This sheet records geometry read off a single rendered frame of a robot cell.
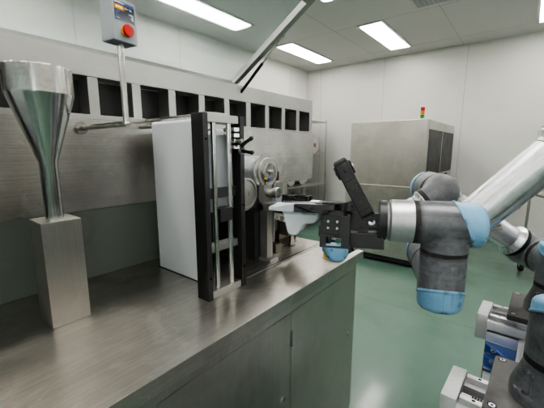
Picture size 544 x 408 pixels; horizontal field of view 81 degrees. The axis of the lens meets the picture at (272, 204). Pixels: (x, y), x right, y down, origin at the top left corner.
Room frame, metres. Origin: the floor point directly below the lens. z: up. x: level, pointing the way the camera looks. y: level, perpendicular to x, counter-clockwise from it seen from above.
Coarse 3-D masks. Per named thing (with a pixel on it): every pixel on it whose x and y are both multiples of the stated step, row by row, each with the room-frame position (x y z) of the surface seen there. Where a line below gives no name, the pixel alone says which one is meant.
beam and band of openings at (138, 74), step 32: (0, 32) 0.93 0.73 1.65; (64, 64) 1.05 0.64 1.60; (96, 64) 1.12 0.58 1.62; (128, 64) 1.21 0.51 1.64; (0, 96) 0.97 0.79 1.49; (96, 96) 1.12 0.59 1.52; (128, 96) 1.24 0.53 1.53; (160, 96) 1.37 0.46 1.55; (192, 96) 1.48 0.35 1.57; (224, 96) 1.58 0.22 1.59; (256, 96) 1.75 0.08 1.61; (288, 96) 1.98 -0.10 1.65; (256, 128) 1.75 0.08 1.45; (288, 128) 2.09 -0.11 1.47
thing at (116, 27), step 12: (108, 0) 0.85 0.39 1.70; (120, 0) 0.87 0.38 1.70; (108, 12) 0.85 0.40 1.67; (120, 12) 0.86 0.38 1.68; (132, 12) 0.89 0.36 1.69; (108, 24) 0.85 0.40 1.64; (120, 24) 0.86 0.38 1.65; (132, 24) 0.89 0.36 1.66; (108, 36) 0.85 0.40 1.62; (120, 36) 0.86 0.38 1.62; (132, 36) 0.88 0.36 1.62
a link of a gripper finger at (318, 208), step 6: (294, 204) 0.57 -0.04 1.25; (300, 204) 0.56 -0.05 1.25; (306, 204) 0.55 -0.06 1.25; (312, 204) 0.55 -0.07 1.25; (318, 204) 0.56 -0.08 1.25; (324, 204) 0.56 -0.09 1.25; (294, 210) 0.57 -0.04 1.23; (300, 210) 0.56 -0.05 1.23; (306, 210) 0.56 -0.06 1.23; (312, 210) 0.55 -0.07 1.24; (318, 210) 0.55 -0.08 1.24; (324, 210) 0.55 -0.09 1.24
